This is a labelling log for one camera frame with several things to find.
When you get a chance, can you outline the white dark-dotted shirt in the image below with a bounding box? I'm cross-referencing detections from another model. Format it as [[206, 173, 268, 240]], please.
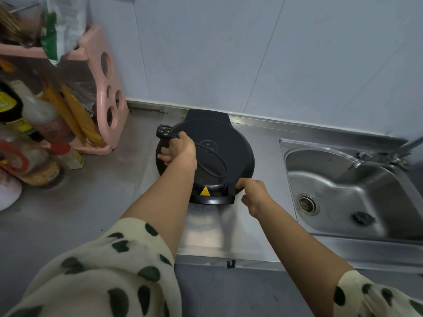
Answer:
[[0, 217, 423, 317]]

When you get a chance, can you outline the person's left forearm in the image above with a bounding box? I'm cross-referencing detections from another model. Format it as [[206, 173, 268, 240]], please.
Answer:
[[121, 158, 198, 261]]

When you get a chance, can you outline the yellow noodle packet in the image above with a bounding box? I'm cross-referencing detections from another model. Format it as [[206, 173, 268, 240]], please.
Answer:
[[60, 83, 107, 149], [42, 83, 87, 146]]

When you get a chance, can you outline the black power cord with plug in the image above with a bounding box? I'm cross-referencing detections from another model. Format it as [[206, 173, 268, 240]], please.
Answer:
[[156, 125, 228, 178]]

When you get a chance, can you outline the stainless steel sink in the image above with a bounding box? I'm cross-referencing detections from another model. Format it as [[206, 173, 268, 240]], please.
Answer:
[[279, 138, 423, 242]]

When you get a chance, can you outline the green and white plastic bag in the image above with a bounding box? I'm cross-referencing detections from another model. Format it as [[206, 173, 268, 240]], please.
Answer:
[[40, 0, 90, 67]]

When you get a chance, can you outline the clear bottle with red label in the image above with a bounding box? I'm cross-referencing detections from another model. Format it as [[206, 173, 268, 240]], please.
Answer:
[[9, 79, 74, 142]]

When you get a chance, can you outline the small bottle with red cap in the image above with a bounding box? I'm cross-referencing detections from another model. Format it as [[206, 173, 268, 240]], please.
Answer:
[[41, 140, 85, 171]]

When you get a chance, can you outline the oil jug with red handle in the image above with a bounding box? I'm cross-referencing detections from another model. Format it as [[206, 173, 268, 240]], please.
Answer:
[[0, 128, 64, 189]]

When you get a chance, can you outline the dark sauce bottle yellow label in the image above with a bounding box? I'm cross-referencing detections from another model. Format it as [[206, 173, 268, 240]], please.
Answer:
[[0, 81, 44, 143]]

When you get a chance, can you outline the metal sink drain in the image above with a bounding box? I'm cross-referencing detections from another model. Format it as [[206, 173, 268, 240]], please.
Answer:
[[296, 193, 321, 215]]

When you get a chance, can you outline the person's right forearm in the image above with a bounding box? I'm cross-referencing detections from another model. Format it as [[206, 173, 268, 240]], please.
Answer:
[[260, 201, 356, 296]]

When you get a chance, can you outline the black sink stopper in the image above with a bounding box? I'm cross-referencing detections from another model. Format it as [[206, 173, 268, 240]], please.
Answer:
[[352, 211, 377, 227]]

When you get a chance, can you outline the black round electric griddle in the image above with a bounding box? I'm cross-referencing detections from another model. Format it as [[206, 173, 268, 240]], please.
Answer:
[[155, 109, 256, 206]]

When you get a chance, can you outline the person's left hand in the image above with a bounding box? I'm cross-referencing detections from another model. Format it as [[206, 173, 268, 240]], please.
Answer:
[[157, 131, 198, 169]]

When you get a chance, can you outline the pink plastic storage rack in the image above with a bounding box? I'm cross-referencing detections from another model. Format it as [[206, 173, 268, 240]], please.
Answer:
[[0, 24, 129, 155]]

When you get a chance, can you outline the person's right hand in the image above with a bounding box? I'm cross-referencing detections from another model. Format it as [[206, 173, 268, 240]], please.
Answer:
[[235, 178, 275, 218]]

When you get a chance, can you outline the metal faucet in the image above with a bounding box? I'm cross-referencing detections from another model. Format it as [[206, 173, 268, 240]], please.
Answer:
[[349, 135, 423, 171]]

